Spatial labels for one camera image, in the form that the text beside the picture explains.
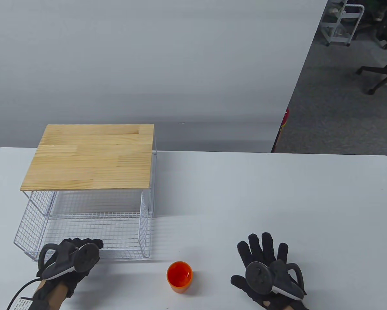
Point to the person's left hand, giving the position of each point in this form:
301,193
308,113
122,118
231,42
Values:
93,241

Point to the white utility cart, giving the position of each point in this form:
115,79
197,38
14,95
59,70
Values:
340,22

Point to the person's right hand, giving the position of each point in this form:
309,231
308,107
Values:
261,250

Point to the dark grey hand controller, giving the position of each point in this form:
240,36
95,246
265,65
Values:
85,258
259,277

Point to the orange plastic cup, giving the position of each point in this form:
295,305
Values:
179,274

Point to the white mesh sliding drawer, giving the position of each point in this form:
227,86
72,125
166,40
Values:
83,229

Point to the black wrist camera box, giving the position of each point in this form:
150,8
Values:
28,305

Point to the black office chair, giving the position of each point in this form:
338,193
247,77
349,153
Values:
385,72
385,29

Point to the white frame with wooden top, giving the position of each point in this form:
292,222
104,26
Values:
90,155

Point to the person's left forearm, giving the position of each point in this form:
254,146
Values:
56,297

